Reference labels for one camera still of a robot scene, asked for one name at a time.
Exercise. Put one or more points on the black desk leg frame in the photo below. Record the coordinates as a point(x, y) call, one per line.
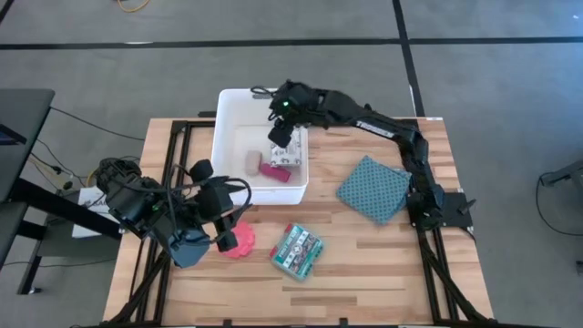
point(59, 209)

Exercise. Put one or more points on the teal dotted fabric pouch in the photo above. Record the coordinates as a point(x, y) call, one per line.
point(369, 191)

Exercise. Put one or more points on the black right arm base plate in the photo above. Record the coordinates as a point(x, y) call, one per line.
point(455, 209)

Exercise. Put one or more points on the white plastic bin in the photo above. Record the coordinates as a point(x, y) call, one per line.
point(237, 114)

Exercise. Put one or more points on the teal first aid kit box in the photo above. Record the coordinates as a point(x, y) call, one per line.
point(296, 250)

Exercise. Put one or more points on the black aluminium table frame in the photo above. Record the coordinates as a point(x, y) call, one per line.
point(196, 122)

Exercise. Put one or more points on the pink rectangular block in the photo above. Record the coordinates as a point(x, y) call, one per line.
point(275, 173)

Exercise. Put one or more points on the grey stand leg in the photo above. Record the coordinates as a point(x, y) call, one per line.
point(565, 173)

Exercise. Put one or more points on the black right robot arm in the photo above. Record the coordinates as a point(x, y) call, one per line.
point(387, 128)

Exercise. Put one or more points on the white printed packet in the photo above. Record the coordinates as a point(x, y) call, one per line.
point(291, 152)

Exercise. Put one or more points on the white printed paper sheet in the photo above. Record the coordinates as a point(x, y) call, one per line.
point(86, 200)

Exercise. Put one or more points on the pink round pill organizer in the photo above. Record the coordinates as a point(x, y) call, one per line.
point(246, 237)

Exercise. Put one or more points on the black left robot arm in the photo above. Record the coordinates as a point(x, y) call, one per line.
point(136, 205)

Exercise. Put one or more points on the dark grey desk top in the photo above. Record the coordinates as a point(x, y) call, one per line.
point(23, 136)

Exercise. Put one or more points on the cream bandage roll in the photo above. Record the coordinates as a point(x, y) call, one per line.
point(253, 163)

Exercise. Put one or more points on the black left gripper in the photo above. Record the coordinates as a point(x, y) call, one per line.
point(214, 199)

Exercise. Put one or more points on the black bracket behind bin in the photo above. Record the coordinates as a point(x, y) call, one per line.
point(207, 114)

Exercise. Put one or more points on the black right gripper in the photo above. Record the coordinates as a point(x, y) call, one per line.
point(296, 98)

